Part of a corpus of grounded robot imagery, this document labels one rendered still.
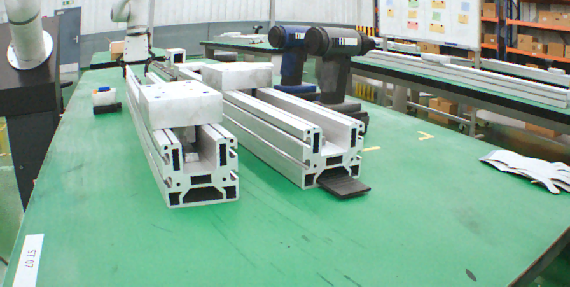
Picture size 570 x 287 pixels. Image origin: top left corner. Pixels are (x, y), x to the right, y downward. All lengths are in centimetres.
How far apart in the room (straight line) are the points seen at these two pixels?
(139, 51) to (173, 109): 90
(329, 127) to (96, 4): 1181
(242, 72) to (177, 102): 31
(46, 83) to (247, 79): 72
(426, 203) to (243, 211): 24
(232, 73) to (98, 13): 1147
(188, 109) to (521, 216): 49
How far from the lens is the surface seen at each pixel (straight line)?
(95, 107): 111
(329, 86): 78
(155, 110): 53
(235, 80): 82
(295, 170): 57
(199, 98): 54
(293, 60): 99
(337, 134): 60
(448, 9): 378
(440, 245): 44
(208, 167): 51
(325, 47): 75
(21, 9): 118
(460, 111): 437
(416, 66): 236
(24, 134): 133
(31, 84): 128
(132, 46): 142
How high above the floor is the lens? 100
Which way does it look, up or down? 14 degrees down
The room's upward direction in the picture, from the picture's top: 1 degrees clockwise
